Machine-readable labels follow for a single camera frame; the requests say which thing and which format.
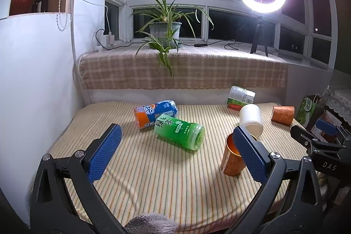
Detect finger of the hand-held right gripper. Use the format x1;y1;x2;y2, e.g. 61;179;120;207
315;119;351;147
290;125;347;154

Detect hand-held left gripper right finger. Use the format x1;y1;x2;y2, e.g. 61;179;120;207
227;125;326;234

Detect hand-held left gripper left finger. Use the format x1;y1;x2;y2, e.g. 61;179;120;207
30;123;129;234

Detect orange speckled cup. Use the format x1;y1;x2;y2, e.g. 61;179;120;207
271;106;295;125
221;132;258;177

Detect white cup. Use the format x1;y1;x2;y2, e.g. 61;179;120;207
239;104;264;139

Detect printed cardboard box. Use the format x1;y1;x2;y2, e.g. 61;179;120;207
310;110;343;141

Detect green paper bag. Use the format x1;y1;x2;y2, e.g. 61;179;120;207
295;95;327;130

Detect white lace cloth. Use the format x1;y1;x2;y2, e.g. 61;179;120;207
325;89;351;119

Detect striped mat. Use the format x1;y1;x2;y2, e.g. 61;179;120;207
49;102;310;232

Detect clear bottle with green label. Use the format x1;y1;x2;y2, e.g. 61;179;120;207
227;86;256;111

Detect orange and blue bottle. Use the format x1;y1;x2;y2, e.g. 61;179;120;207
134;99;179;130

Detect green plastic bottle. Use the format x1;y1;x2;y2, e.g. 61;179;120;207
153;114;206;151

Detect grey knit cloth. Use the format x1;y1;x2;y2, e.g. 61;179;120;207
125;213;179;234

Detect checked cloth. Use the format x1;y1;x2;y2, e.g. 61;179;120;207
79;43;288;90

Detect spider plant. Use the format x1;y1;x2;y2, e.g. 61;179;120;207
129;0;214;77

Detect white charger plugs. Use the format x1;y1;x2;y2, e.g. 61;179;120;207
103;31;116;45

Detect black tripod stand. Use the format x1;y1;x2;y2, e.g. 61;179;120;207
250;0;270;57

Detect grey flower pot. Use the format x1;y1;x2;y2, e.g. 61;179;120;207
149;21;182;45

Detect dark bottle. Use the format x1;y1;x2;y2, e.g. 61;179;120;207
32;0;49;13

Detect black cable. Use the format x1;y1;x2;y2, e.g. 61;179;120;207
95;29;242;51

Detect white window frame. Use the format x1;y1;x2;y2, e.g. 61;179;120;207
106;0;338;70

